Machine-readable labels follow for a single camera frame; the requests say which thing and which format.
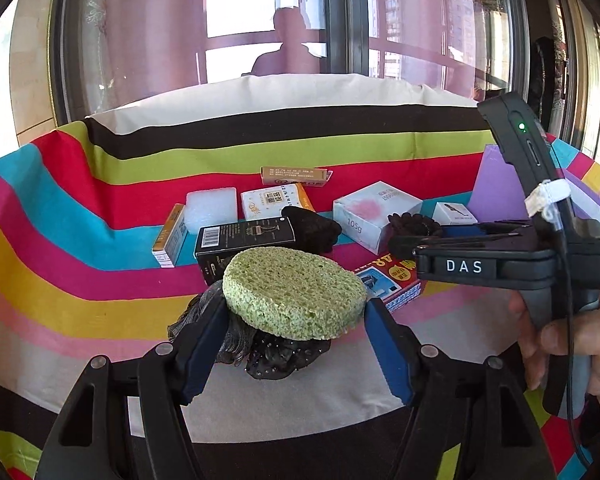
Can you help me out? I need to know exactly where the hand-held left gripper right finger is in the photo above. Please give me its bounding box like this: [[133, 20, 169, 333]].
[[364, 297, 556, 480]]

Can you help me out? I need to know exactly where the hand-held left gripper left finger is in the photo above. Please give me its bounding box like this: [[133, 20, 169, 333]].
[[35, 300, 231, 480]]

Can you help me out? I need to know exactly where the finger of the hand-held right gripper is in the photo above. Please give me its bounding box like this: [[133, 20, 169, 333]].
[[387, 232, 536, 258], [442, 222, 533, 236]]

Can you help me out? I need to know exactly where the purple storage box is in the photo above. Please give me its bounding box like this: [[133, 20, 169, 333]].
[[470, 132, 600, 223]]

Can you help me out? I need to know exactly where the black sequin scrunchie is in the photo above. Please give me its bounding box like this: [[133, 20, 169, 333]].
[[245, 330, 333, 382]]

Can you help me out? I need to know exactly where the green round sponge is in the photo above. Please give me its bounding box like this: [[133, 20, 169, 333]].
[[222, 246, 368, 340]]

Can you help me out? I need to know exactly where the black beaded accessory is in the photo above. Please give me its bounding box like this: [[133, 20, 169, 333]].
[[386, 212, 443, 236]]

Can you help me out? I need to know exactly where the small white box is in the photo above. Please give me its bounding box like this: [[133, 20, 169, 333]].
[[431, 201, 478, 226]]

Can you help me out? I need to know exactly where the red and blue box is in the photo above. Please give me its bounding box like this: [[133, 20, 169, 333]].
[[352, 257, 427, 313]]

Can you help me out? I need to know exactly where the white soap box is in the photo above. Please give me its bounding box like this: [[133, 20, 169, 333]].
[[332, 181, 423, 255]]

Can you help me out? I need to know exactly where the dark brown knitted glove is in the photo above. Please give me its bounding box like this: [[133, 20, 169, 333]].
[[281, 206, 342, 255]]

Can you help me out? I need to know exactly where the orange white box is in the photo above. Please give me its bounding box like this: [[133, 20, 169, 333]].
[[151, 203, 188, 267]]

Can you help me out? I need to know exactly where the black printed box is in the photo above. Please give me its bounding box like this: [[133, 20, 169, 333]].
[[195, 217, 296, 283]]

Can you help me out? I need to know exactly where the brown long box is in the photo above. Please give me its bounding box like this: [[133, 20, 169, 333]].
[[260, 166, 333, 187]]

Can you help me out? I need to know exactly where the white foam block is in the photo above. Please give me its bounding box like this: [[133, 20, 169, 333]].
[[185, 187, 238, 233]]

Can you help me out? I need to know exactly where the white orange packet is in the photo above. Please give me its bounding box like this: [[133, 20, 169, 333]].
[[240, 182, 315, 221]]

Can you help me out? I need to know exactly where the striped tablecloth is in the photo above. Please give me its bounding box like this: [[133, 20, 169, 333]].
[[0, 74, 600, 480]]

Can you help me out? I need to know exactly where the dark hanging clothing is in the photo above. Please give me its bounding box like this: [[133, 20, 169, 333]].
[[527, 35, 571, 131]]

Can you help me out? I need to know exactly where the pink sheer curtain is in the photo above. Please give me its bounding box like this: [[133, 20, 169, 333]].
[[75, 0, 511, 111]]

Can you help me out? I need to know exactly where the black cable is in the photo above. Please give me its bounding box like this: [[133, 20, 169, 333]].
[[545, 140, 596, 468]]

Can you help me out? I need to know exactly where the dark window frame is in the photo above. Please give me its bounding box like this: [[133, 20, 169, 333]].
[[50, 0, 531, 126]]

